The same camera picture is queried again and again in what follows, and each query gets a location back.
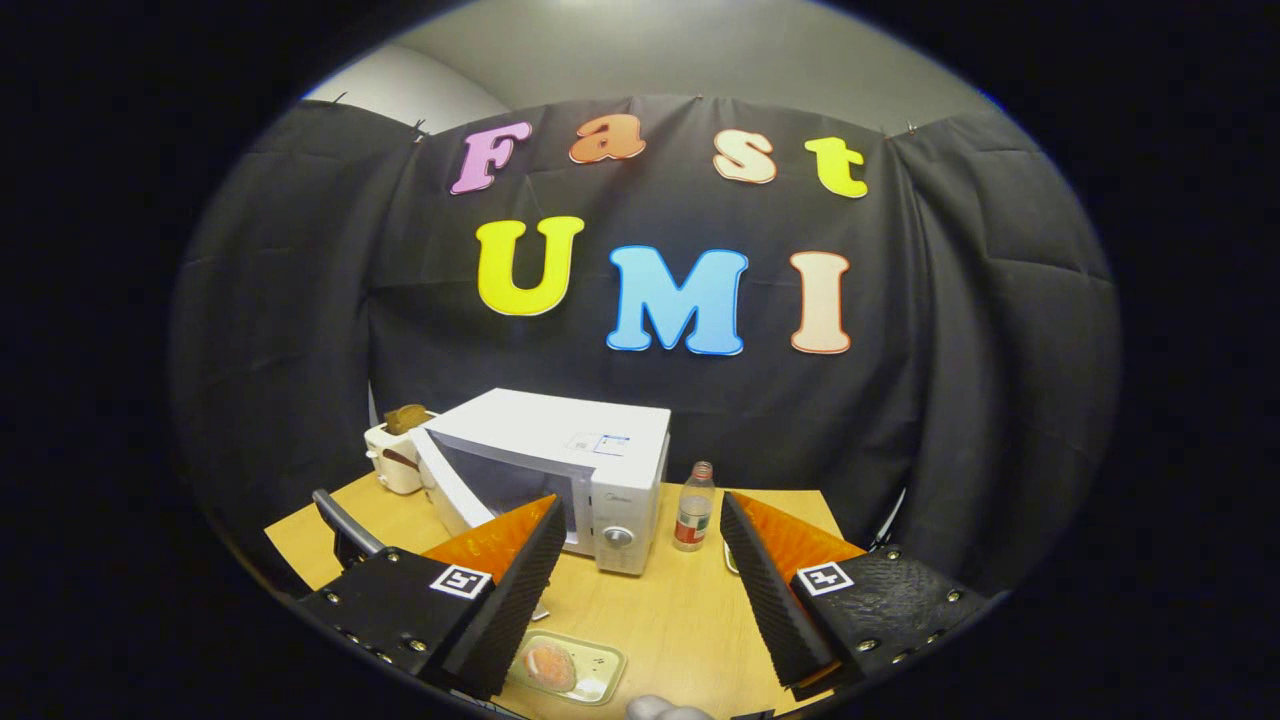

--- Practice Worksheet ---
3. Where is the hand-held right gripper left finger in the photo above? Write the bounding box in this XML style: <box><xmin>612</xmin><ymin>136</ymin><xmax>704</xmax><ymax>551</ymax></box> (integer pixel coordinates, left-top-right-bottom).
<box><xmin>298</xmin><ymin>494</ymin><xmax>569</xmax><ymax>701</ymax></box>

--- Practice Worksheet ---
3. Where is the pale patterned square tray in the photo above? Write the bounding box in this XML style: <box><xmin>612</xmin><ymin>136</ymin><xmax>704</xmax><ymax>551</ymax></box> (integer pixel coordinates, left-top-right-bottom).
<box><xmin>503</xmin><ymin>628</ymin><xmax>628</xmax><ymax>707</ymax></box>

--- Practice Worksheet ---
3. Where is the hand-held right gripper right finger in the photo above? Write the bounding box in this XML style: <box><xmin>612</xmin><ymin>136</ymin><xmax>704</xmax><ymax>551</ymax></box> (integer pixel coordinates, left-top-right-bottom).
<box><xmin>720</xmin><ymin>490</ymin><xmax>1001</xmax><ymax>701</ymax></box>

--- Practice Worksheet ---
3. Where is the pink meat slice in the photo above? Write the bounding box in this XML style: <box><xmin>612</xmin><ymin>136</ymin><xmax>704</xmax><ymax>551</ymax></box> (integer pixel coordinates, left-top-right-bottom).
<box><xmin>524</xmin><ymin>640</ymin><xmax>579</xmax><ymax>693</ymax></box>

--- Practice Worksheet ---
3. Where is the white microwave oven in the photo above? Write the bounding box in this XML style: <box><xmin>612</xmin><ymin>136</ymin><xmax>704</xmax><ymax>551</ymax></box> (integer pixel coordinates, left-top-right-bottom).
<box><xmin>410</xmin><ymin>388</ymin><xmax>673</xmax><ymax>577</ymax></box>

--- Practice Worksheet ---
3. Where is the clear bottle with red label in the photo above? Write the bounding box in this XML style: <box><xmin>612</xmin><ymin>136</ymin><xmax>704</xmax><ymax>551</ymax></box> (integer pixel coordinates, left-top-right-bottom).
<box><xmin>673</xmin><ymin>461</ymin><xmax>716</xmax><ymax>553</ymax></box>

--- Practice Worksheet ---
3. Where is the black backdrop cloth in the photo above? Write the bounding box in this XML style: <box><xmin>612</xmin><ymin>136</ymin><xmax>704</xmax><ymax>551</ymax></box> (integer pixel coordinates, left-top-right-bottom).
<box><xmin>170</xmin><ymin>92</ymin><xmax>1123</xmax><ymax>591</ymax></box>

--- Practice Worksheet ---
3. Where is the white toaster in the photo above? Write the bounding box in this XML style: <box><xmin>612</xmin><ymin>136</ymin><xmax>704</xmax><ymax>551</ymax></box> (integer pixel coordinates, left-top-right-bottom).
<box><xmin>364</xmin><ymin>410</ymin><xmax>441</xmax><ymax>496</ymax></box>

